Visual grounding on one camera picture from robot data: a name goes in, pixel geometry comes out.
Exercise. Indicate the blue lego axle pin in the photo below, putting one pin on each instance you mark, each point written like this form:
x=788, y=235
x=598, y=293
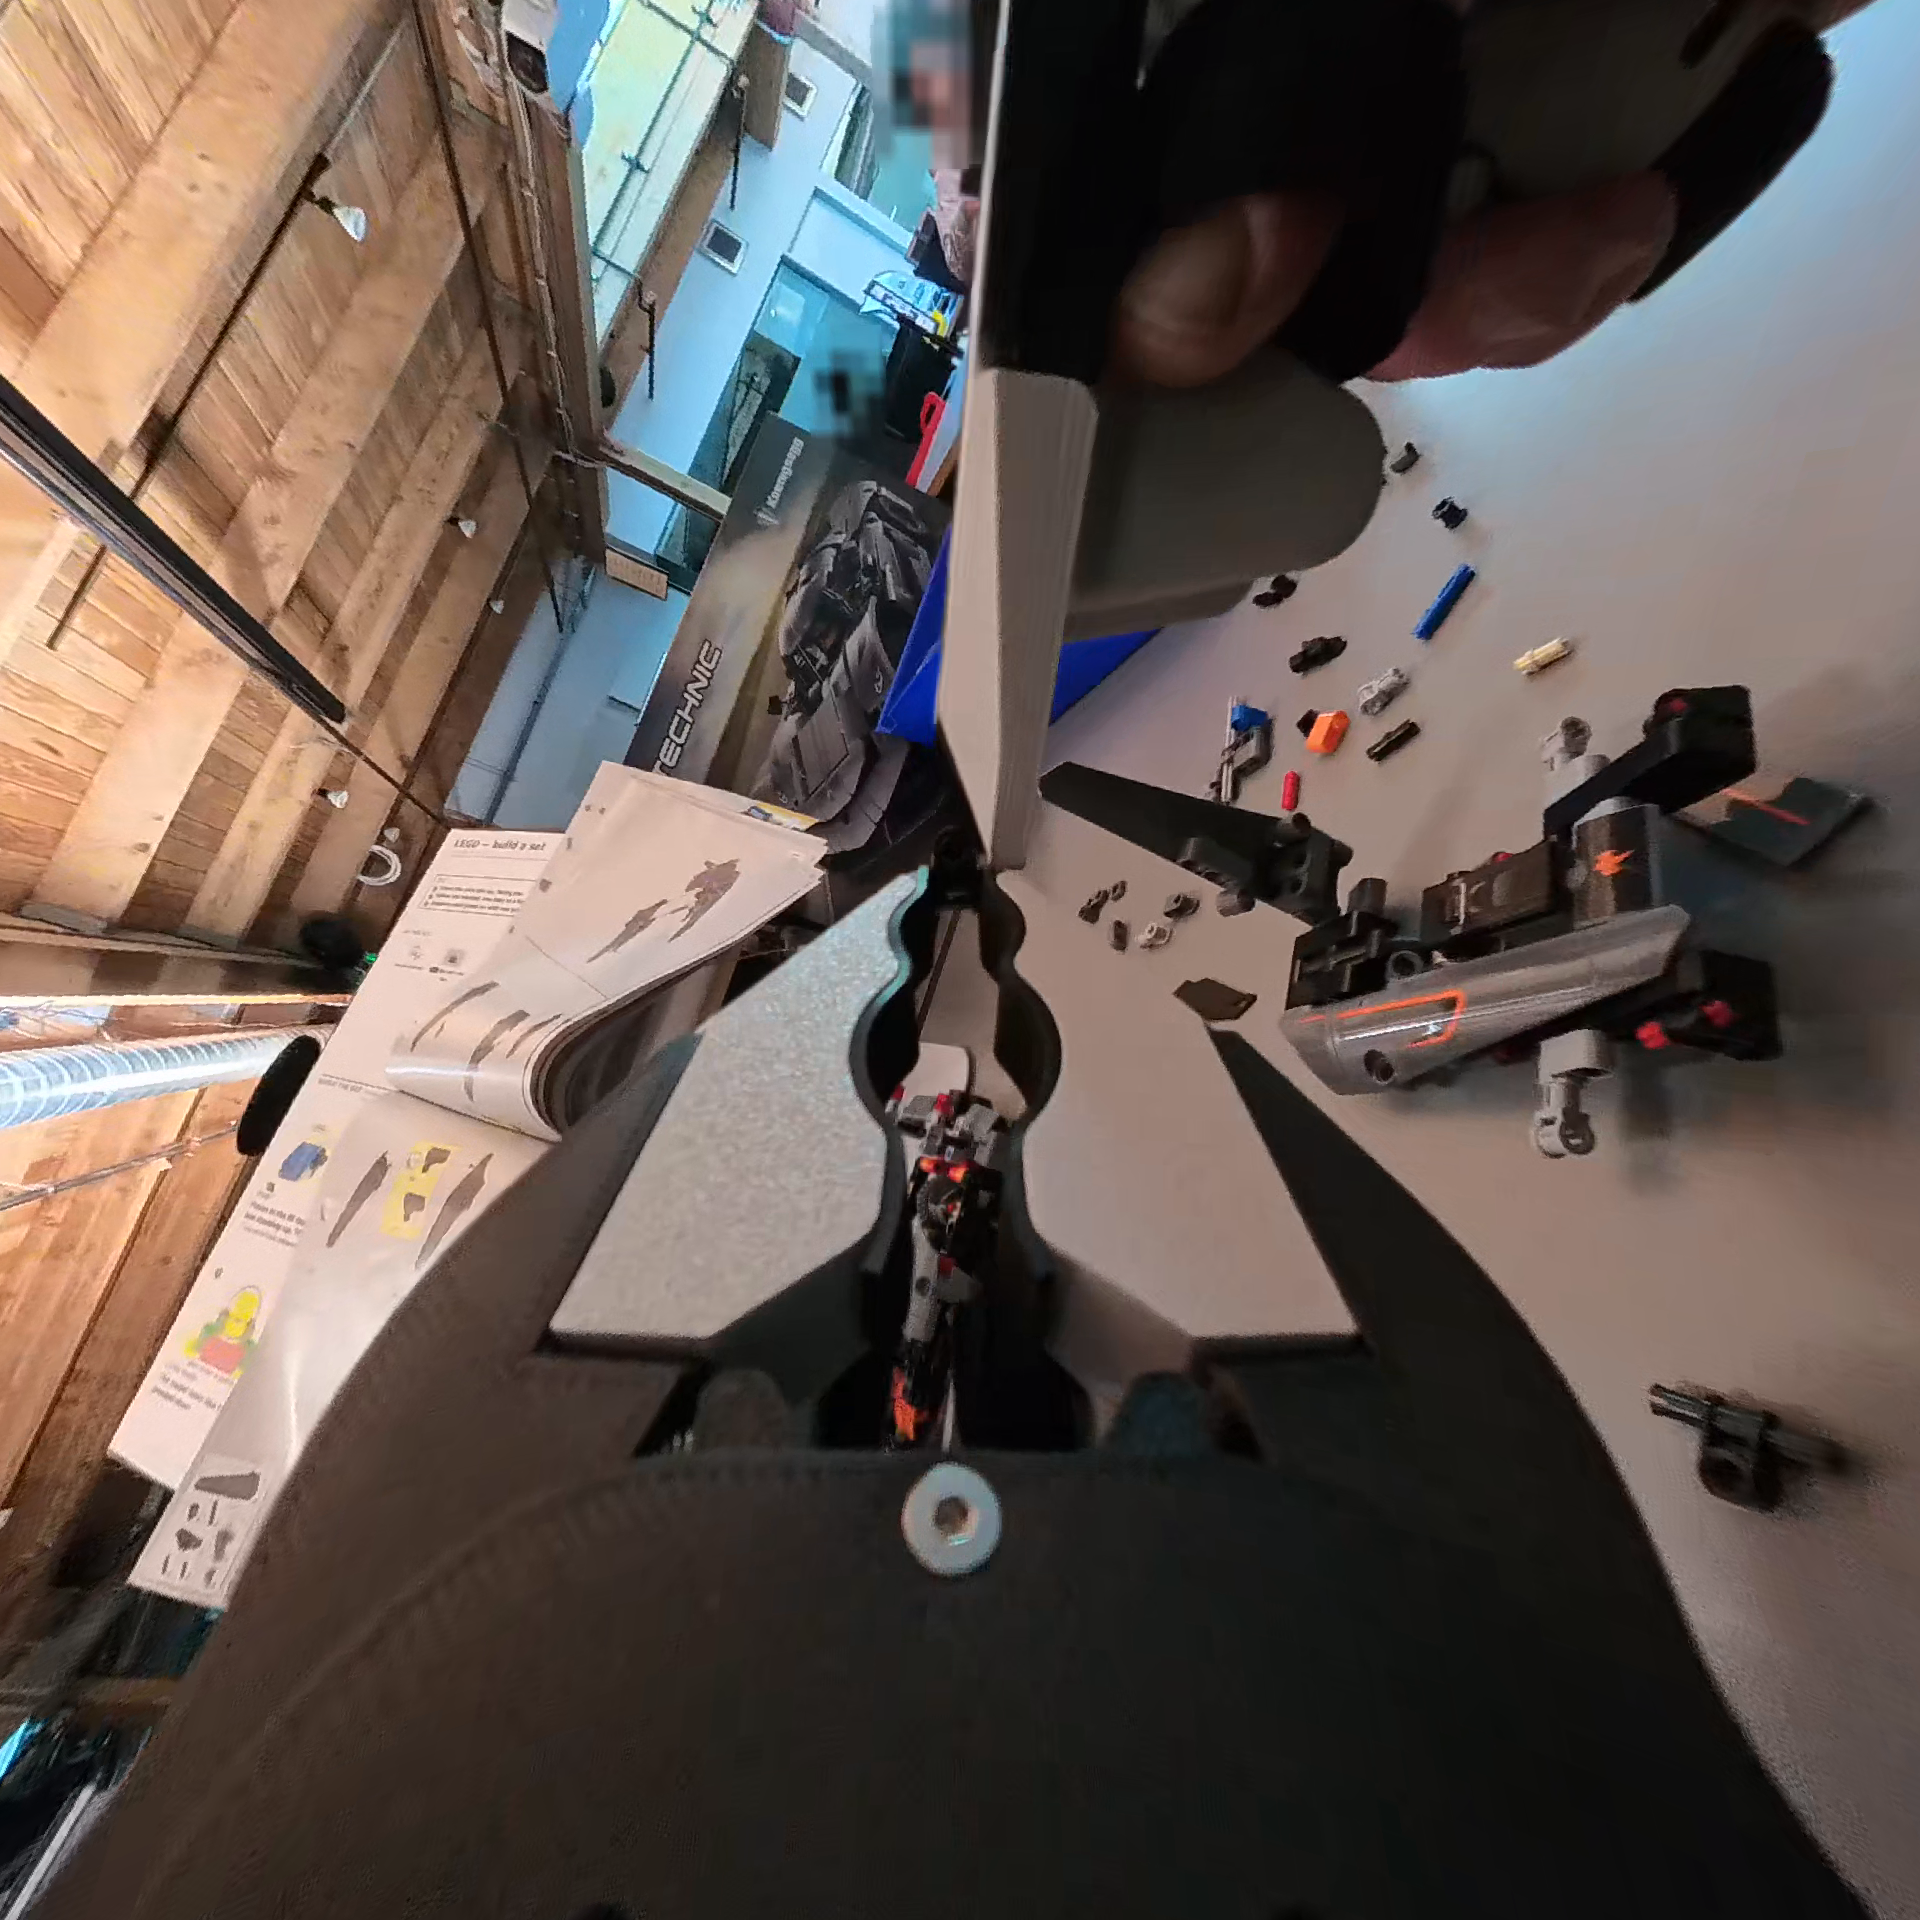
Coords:
x=1445, y=603

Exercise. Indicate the tan lego piece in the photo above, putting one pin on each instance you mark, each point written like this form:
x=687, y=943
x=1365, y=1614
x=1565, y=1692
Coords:
x=1542, y=654

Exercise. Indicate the lego instruction booklet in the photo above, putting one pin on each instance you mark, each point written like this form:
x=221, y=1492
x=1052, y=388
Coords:
x=451, y=1049

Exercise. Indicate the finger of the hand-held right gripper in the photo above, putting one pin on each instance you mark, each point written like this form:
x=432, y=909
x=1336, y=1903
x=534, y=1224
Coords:
x=1013, y=599

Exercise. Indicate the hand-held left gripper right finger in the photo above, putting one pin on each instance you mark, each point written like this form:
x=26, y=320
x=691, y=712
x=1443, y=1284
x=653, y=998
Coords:
x=1185, y=1200

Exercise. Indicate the grey black lego connector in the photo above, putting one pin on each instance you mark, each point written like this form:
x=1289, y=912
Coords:
x=1383, y=688

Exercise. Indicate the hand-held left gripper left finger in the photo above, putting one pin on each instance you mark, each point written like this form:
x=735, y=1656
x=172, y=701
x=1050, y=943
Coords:
x=720, y=1200

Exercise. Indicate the person's right hand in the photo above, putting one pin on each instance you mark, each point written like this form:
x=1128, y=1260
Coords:
x=1545, y=255

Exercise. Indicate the dark grey lego wing panel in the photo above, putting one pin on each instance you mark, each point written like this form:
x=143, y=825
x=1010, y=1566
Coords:
x=1141, y=810

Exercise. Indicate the large lego car chassis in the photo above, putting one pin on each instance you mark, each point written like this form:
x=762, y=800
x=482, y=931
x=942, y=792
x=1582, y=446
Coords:
x=946, y=1229

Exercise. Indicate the orange lego piece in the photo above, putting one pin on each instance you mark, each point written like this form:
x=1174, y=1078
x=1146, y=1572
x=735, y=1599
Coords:
x=1327, y=730

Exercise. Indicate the flat grey orange striped tile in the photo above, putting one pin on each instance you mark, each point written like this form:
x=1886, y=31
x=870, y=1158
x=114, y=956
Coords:
x=1786, y=818

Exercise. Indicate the silver air duct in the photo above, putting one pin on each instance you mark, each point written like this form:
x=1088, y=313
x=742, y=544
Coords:
x=135, y=1073

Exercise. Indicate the black t-shaped lego piece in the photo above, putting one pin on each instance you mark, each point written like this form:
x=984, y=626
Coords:
x=1740, y=1439

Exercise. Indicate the grey axle assembly blue piece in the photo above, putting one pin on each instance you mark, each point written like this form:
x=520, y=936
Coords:
x=1243, y=743

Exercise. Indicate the blue plastic bin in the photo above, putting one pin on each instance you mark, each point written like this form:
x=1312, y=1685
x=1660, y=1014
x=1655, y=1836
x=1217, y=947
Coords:
x=1103, y=667

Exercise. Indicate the black lego fin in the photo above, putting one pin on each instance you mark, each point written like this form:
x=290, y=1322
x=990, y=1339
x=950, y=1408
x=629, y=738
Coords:
x=1216, y=1000

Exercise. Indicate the black grey lego assembly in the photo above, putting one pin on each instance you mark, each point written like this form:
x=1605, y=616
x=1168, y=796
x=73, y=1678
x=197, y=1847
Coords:
x=1500, y=974

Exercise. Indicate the dark lego set box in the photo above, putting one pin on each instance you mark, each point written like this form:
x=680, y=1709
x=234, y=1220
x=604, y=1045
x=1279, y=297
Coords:
x=811, y=630

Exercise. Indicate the black ceiling rail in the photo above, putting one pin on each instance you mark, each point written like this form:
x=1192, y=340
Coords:
x=165, y=539

